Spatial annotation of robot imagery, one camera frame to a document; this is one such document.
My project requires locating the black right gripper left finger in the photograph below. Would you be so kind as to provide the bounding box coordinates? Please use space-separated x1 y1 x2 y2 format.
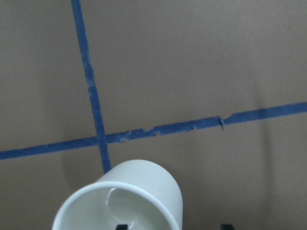
116 224 127 230

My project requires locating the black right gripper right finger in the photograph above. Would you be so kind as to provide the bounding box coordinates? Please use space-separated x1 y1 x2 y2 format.
220 224 234 230

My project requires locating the white paper cup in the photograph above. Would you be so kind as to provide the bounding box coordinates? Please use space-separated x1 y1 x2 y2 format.
52 160 183 230

